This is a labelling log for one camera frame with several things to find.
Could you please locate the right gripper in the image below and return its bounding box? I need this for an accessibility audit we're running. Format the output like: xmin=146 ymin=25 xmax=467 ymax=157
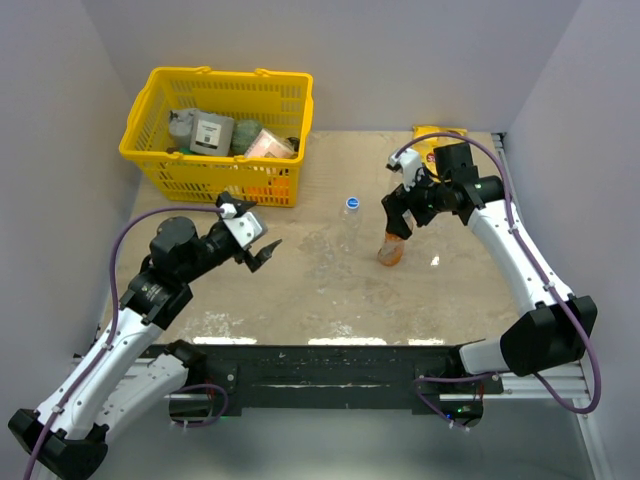
xmin=383 ymin=163 xmax=452 ymax=239

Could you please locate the orange drink bottle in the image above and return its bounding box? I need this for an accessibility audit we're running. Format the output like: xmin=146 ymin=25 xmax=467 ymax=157
xmin=377 ymin=231 xmax=406 ymax=267

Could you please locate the clear bottle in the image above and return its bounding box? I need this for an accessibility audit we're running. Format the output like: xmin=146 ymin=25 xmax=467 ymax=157
xmin=337 ymin=207 xmax=361 ymax=254

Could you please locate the blue bottle cap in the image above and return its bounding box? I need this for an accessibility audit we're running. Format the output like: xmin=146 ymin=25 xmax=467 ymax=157
xmin=345 ymin=197 xmax=360 ymax=210

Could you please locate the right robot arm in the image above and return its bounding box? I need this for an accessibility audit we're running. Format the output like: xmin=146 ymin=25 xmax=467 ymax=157
xmin=382 ymin=143 xmax=597 ymax=393

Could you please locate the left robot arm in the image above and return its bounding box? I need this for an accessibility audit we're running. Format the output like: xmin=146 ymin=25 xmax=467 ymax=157
xmin=8 ymin=192 xmax=277 ymax=479

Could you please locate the yellow chips bag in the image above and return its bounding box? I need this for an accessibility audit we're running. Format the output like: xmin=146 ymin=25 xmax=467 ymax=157
xmin=412 ymin=125 xmax=468 ymax=172

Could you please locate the pink packet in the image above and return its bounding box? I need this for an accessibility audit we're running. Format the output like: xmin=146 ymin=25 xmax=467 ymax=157
xmin=244 ymin=128 xmax=296 ymax=159

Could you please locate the green scrub sponge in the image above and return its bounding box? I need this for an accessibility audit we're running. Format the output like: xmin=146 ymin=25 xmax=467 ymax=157
xmin=230 ymin=119 xmax=263 ymax=155

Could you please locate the grey box with label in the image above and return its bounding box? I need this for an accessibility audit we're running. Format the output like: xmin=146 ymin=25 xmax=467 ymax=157
xmin=189 ymin=110 xmax=235 ymax=157

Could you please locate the yellow plastic basket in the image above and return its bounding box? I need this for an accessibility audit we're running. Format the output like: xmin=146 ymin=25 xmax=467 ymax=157
xmin=119 ymin=66 xmax=314 ymax=207

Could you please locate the grey pouch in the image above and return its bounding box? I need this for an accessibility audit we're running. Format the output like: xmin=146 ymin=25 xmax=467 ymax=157
xmin=168 ymin=108 xmax=199 ymax=148

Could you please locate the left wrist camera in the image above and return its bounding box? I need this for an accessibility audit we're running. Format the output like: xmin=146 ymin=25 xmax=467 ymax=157
xmin=220 ymin=203 xmax=268 ymax=250

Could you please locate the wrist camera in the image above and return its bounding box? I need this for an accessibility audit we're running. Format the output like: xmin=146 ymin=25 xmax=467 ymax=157
xmin=220 ymin=203 xmax=268 ymax=250
xmin=386 ymin=148 xmax=427 ymax=192

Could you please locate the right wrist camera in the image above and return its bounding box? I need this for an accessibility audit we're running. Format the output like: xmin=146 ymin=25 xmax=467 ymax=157
xmin=386 ymin=148 xmax=427 ymax=192

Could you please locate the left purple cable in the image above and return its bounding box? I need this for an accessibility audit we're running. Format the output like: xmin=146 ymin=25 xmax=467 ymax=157
xmin=20 ymin=206 xmax=236 ymax=480

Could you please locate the purple cable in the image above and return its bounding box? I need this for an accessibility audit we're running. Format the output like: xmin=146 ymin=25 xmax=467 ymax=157
xmin=392 ymin=132 xmax=603 ymax=415
xmin=20 ymin=206 xmax=236 ymax=480

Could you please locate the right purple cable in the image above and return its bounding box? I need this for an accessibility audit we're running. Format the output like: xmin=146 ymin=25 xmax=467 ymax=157
xmin=392 ymin=132 xmax=603 ymax=415

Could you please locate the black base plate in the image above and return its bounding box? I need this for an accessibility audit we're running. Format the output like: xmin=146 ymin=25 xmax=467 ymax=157
xmin=87 ymin=342 xmax=504 ymax=419

